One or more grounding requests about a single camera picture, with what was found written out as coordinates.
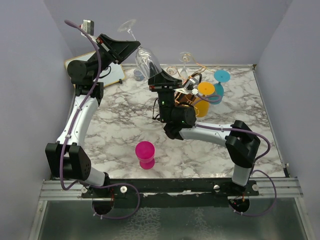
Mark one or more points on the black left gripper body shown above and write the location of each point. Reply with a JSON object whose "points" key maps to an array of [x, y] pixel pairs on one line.
{"points": [[106, 59]]}

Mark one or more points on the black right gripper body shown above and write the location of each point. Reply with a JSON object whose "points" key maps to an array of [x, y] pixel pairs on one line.
{"points": [[166, 100]]}

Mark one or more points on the clear wine glass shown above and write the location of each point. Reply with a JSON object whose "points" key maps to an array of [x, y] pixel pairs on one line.
{"points": [[184, 58]]}

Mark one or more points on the yellow plastic wine glass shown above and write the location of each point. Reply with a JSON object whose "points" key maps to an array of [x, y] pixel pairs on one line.
{"points": [[201, 106]]}

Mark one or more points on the pink plastic wine glass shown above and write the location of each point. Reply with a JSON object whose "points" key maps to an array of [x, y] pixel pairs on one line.
{"points": [[145, 152]]}

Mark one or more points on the blue plastic wine glass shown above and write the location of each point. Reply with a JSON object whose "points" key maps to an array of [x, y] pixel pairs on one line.
{"points": [[221, 76]]}

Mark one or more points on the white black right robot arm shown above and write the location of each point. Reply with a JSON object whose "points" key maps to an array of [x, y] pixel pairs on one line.
{"points": [[180, 120]]}

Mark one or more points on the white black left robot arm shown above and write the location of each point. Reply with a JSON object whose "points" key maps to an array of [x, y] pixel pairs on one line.
{"points": [[66, 157]]}

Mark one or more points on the small whiteboard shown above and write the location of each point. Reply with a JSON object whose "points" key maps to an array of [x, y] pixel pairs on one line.
{"points": [[109, 76]]}

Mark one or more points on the small clear blue cup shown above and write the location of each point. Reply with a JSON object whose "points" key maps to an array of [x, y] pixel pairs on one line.
{"points": [[138, 75]]}

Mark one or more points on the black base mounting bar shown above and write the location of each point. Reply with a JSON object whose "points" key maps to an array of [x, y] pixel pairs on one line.
{"points": [[170, 192]]}

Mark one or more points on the gold wire wine glass rack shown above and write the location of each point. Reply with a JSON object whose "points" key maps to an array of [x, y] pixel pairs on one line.
{"points": [[182, 99]]}

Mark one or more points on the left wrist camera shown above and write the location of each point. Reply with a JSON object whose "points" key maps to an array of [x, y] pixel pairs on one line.
{"points": [[88, 26]]}

